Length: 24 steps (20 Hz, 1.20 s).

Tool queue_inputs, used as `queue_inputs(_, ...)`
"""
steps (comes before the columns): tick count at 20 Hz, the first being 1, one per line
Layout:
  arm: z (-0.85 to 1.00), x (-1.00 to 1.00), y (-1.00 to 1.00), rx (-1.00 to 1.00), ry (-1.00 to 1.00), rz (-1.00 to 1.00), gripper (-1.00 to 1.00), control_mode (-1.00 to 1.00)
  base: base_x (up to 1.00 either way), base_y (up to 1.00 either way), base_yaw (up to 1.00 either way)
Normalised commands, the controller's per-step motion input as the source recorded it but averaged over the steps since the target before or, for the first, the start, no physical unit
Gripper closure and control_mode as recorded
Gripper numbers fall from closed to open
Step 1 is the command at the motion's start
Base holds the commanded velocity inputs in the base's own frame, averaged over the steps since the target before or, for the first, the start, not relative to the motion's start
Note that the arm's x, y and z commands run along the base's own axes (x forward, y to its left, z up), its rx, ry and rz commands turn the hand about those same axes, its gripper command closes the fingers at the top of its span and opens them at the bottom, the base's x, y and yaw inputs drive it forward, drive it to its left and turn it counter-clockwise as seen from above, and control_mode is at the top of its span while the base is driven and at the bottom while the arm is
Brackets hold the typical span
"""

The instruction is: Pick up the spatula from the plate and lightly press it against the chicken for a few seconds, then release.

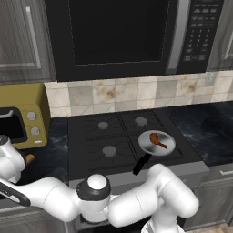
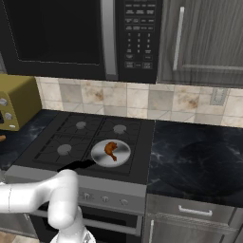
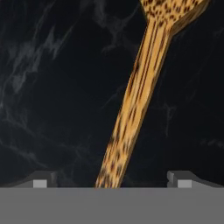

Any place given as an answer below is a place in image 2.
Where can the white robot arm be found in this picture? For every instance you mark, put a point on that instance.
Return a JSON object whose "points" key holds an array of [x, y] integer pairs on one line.
{"points": [[60, 202]]}

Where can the brown chicken drumstick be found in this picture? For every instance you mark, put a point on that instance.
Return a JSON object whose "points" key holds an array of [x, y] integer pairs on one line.
{"points": [[111, 149]]}

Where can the black gas hob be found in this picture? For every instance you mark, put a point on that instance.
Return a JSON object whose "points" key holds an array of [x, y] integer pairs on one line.
{"points": [[79, 139]]}

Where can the silver stove control panel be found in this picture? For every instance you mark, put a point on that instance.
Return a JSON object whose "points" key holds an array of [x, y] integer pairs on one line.
{"points": [[110, 190]]}

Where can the silver stove knob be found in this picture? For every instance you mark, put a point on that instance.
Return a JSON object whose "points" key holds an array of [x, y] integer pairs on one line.
{"points": [[87, 196], [124, 201], [105, 199]]}

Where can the black microwave oven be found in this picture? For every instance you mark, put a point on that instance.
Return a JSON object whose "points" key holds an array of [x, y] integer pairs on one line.
{"points": [[139, 38]]}

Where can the yellow toaster oven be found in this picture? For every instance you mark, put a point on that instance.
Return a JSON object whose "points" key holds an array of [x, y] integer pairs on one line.
{"points": [[19, 95]]}

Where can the black microwave door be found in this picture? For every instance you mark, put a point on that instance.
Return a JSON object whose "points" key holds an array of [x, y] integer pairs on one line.
{"points": [[57, 31]]}

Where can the black oven door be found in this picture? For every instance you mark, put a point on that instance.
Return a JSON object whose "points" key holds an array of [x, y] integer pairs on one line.
{"points": [[110, 232]]}

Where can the small orange object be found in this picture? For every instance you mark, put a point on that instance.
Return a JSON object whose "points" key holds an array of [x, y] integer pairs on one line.
{"points": [[2, 138]]}

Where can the grey base cupboard door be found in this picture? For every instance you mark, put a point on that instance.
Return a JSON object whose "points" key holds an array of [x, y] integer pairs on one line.
{"points": [[190, 232]]}

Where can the grey drawer front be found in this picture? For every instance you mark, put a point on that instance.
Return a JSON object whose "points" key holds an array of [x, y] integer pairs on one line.
{"points": [[221, 205]]}

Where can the grey base cupboard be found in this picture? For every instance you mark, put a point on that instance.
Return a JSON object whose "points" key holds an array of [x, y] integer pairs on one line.
{"points": [[15, 223]]}

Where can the grey wall socket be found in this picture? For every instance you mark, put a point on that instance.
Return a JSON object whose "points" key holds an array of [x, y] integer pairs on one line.
{"points": [[219, 96]]}

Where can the grey wooden wall cupboard door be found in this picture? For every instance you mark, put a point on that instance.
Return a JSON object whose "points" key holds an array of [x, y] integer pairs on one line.
{"points": [[212, 34]]}

